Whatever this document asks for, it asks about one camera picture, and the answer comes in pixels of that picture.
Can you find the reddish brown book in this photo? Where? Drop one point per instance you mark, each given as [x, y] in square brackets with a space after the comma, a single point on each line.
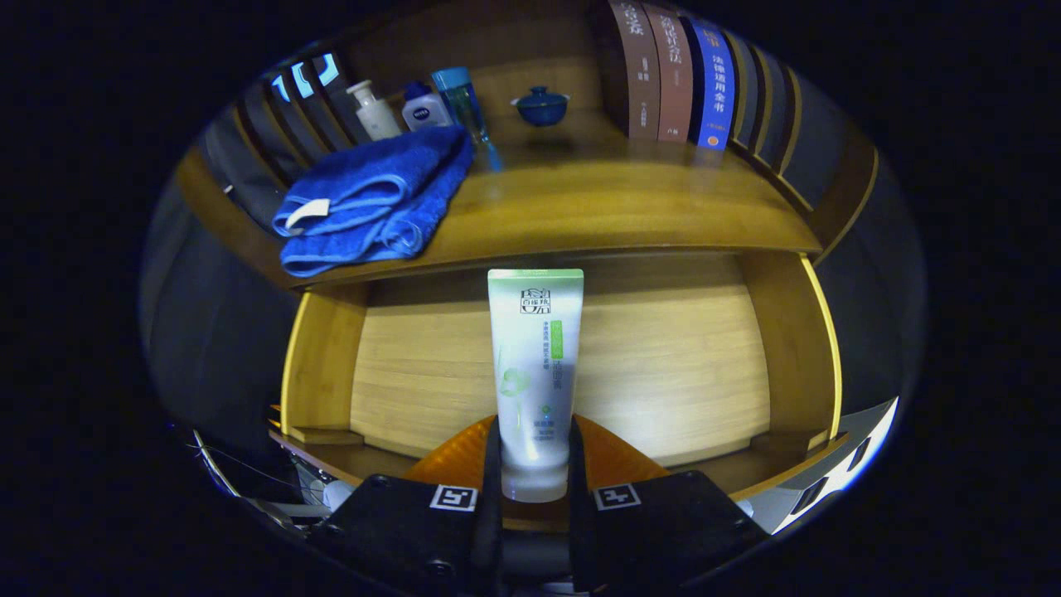
[673, 79]

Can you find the teal translucent bottle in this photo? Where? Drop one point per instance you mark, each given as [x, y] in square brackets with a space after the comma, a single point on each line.
[462, 104]

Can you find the blue lidded tea bowl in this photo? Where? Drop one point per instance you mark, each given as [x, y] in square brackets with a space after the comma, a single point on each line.
[540, 108]

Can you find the blue book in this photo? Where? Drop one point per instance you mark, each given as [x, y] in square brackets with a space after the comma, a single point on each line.
[714, 91]

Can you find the white bottle with blue cap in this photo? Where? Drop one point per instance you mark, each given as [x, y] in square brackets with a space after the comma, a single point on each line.
[427, 109]

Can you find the white pump bottle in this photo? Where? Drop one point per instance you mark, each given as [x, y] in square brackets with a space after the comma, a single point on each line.
[375, 116]

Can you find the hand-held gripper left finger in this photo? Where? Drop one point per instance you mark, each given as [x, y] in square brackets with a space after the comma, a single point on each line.
[406, 531]

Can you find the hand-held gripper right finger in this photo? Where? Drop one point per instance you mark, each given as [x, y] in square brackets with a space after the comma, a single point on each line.
[663, 531]

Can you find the wooden cabinet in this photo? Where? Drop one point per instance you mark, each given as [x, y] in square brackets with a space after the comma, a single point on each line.
[854, 182]

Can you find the wooden drawer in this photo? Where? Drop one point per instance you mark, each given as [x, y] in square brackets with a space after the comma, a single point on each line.
[663, 356]

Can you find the wooden countertop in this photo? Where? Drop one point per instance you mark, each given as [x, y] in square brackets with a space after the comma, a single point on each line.
[597, 207]

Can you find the white squeeze tube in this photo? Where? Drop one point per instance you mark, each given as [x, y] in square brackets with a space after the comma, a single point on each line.
[535, 373]

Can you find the blue folded towel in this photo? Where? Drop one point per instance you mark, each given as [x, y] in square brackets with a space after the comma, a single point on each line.
[365, 199]

